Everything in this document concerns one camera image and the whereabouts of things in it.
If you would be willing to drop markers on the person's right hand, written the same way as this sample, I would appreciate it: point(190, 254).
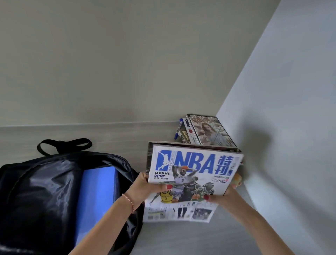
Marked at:
point(231, 201)

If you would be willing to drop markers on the person's left hand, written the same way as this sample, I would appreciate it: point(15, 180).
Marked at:
point(139, 189)

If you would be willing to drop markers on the person's right thumb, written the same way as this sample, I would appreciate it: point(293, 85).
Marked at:
point(211, 198)

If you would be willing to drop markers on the person's left thumb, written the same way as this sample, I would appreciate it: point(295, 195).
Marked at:
point(162, 187)

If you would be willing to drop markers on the basketball magazine with white cover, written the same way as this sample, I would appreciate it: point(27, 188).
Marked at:
point(194, 168)

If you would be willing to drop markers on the person's left forearm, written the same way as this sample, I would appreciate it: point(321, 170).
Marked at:
point(105, 228)

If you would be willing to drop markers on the person's right forearm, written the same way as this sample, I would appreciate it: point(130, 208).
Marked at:
point(265, 231)

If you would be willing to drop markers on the thin dark magazine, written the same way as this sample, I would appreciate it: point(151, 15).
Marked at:
point(185, 136)

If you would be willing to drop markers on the blue and white pen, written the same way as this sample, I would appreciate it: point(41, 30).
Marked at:
point(179, 127)

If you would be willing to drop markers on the white spine magazine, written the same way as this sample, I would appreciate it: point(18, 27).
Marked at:
point(191, 131)

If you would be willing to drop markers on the portrait cover magazine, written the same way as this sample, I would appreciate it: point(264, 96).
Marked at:
point(210, 131)

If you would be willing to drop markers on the blue folder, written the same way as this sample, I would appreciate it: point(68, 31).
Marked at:
point(95, 199)

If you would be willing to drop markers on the black backpack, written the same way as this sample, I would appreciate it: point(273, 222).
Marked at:
point(39, 199)

